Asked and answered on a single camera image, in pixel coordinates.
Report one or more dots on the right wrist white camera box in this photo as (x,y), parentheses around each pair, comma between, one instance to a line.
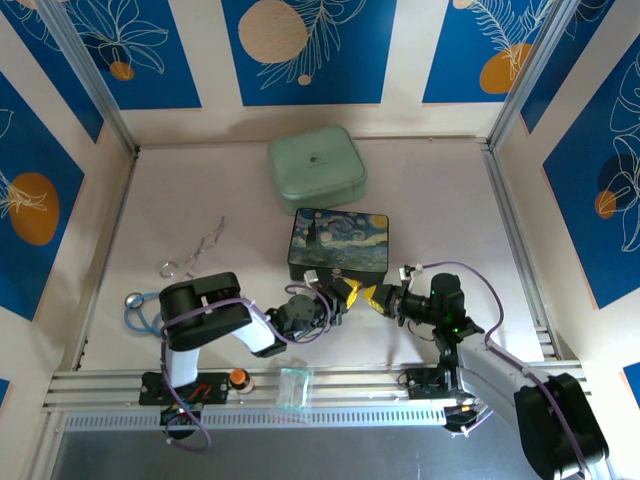
(410,274)

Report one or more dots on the aluminium corner post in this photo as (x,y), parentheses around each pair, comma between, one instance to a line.
(90,75)
(531,75)

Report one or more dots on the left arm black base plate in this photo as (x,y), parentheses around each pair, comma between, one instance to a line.
(215,392)

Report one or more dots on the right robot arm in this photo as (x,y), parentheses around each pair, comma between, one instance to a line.
(550,415)

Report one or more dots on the aluminium side rail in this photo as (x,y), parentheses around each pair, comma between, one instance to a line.
(502,190)
(106,260)

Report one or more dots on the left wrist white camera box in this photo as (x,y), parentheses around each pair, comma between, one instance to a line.
(311,277)

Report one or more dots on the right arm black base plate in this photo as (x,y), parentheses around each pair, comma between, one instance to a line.
(425,385)

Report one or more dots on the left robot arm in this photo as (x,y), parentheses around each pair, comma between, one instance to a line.
(200,312)

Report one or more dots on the pale green square tin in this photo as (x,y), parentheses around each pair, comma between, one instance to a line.
(316,165)

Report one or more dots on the orange button on rail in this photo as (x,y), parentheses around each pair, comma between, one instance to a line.
(239,380)

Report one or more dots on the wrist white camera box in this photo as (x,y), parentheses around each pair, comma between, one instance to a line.
(311,277)
(410,274)

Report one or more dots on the starry night tin box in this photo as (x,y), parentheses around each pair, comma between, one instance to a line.
(345,240)

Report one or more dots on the aluminium table edge rail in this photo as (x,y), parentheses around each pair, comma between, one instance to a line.
(350,382)

